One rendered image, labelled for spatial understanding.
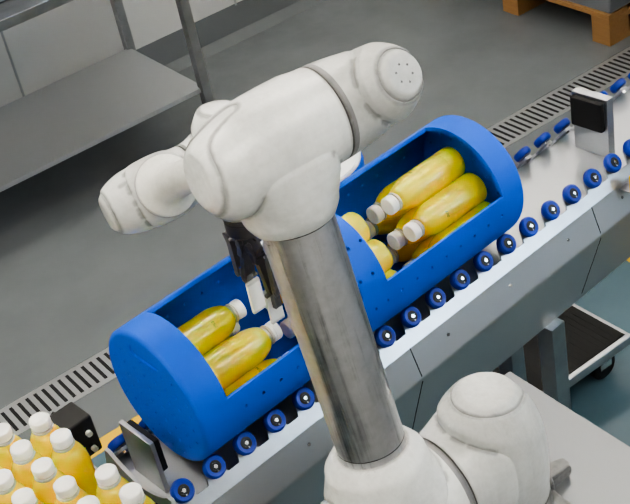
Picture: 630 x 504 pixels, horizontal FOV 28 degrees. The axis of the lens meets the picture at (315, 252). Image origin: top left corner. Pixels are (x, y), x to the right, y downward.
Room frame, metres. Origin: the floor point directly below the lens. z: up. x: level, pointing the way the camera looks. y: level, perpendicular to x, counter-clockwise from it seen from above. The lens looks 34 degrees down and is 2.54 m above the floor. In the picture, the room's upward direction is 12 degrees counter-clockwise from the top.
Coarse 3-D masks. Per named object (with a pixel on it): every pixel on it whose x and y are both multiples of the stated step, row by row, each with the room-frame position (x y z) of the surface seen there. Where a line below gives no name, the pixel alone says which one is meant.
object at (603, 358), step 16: (576, 320) 2.85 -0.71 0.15; (592, 320) 2.83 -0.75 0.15; (576, 336) 2.78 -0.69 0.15; (592, 336) 2.76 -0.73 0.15; (608, 336) 2.75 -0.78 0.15; (624, 336) 2.73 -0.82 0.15; (528, 352) 2.75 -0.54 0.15; (576, 352) 2.71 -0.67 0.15; (592, 352) 2.69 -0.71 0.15; (608, 352) 2.69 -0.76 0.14; (496, 368) 2.71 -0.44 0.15; (528, 368) 2.68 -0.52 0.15; (576, 368) 2.64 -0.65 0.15; (592, 368) 2.65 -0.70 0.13; (608, 368) 2.75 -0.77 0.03
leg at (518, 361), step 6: (522, 348) 2.40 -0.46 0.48; (516, 354) 2.38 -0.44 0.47; (522, 354) 2.40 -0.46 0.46; (510, 360) 2.38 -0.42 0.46; (516, 360) 2.38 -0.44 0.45; (522, 360) 2.39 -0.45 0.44; (504, 366) 2.39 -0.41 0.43; (510, 366) 2.38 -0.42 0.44; (516, 366) 2.38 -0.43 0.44; (522, 366) 2.39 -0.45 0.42; (504, 372) 2.40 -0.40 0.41; (516, 372) 2.38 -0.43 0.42; (522, 372) 2.39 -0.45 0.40; (522, 378) 2.39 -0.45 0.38
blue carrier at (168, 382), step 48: (432, 144) 2.35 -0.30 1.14; (480, 144) 2.19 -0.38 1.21; (384, 240) 2.24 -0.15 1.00; (480, 240) 2.08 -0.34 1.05; (192, 288) 1.97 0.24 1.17; (240, 288) 2.06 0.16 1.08; (384, 288) 1.92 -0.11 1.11; (144, 336) 1.76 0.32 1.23; (144, 384) 1.78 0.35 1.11; (192, 384) 1.68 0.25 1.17; (288, 384) 1.77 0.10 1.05; (192, 432) 1.68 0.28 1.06
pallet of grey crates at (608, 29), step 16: (512, 0) 5.25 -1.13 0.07; (528, 0) 5.25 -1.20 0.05; (544, 0) 5.30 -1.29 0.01; (560, 0) 4.98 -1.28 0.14; (576, 0) 4.91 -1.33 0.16; (592, 0) 4.83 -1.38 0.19; (608, 0) 4.76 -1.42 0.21; (624, 0) 4.80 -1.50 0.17; (592, 16) 4.82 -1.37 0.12; (608, 16) 4.74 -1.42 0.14; (624, 16) 4.79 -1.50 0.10; (592, 32) 4.83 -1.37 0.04; (608, 32) 4.75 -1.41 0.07; (624, 32) 4.79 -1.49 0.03
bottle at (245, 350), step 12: (240, 336) 1.82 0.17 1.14; (252, 336) 1.82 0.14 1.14; (264, 336) 1.83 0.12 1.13; (216, 348) 1.81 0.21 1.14; (228, 348) 1.80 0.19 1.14; (240, 348) 1.80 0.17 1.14; (252, 348) 1.80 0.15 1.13; (264, 348) 1.81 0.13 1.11; (216, 360) 1.77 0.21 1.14; (228, 360) 1.77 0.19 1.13; (240, 360) 1.78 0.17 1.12; (252, 360) 1.79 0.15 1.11; (216, 372) 1.75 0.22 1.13; (228, 372) 1.76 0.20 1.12; (240, 372) 1.77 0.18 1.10; (228, 384) 1.76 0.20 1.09
